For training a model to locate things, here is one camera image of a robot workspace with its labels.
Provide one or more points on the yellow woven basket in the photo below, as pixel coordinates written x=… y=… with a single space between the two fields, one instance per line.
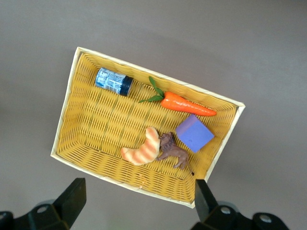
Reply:
x=108 y=124

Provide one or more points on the orange toy carrot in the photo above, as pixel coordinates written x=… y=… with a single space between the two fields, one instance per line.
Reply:
x=182 y=105

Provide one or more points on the toy croissant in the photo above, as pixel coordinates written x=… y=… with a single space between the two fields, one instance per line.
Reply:
x=146 y=153

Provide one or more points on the small jar black lid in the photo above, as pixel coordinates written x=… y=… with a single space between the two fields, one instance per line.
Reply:
x=110 y=80

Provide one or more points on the purple cube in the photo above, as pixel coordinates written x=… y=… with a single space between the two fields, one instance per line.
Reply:
x=194 y=136

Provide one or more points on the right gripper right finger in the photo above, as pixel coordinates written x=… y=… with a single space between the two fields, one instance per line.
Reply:
x=223 y=218

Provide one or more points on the brown table cover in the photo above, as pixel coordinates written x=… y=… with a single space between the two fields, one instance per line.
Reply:
x=216 y=36

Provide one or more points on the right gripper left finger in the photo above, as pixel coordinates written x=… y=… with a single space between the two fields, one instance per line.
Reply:
x=48 y=215

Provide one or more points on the brown toy lion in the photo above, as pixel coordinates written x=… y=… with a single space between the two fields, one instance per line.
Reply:
x=175 y=152

